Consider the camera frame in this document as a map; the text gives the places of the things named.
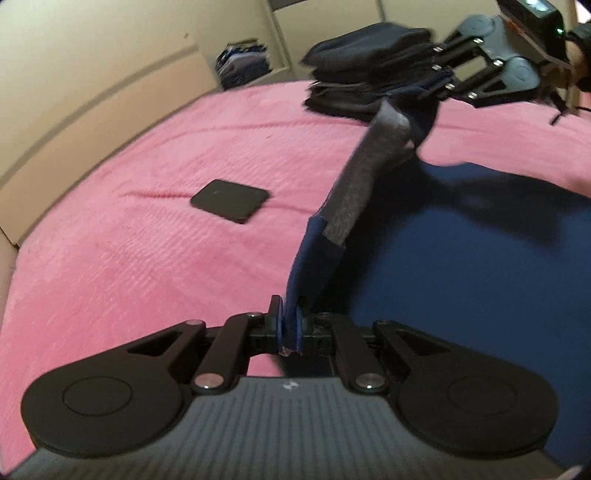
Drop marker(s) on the navy blue sweatshirt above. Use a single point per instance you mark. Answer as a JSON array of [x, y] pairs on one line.
[[461, 277]]

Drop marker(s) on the beige wooden headboard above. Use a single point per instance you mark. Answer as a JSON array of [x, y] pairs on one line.
[[92, 115]]

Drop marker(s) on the stack of dark folded clothes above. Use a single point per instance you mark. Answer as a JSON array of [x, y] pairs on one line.
[[360, 55]]

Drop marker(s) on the black smartphone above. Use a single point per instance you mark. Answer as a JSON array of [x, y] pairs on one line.
[[231, 201]]

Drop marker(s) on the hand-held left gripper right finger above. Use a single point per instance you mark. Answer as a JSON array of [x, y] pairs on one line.
[[299, 330]]

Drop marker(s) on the pink fleece blanket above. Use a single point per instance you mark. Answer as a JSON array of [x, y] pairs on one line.
[[138, 277]]

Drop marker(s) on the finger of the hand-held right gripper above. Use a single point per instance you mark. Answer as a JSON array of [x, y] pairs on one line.
[[455, 46], [466, 81]]

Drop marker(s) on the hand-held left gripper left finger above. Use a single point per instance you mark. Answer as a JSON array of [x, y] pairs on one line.
[[276, 323]]

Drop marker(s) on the pile of mixed folded clothes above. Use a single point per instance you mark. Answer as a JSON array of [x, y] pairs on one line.
[[240, 64]]

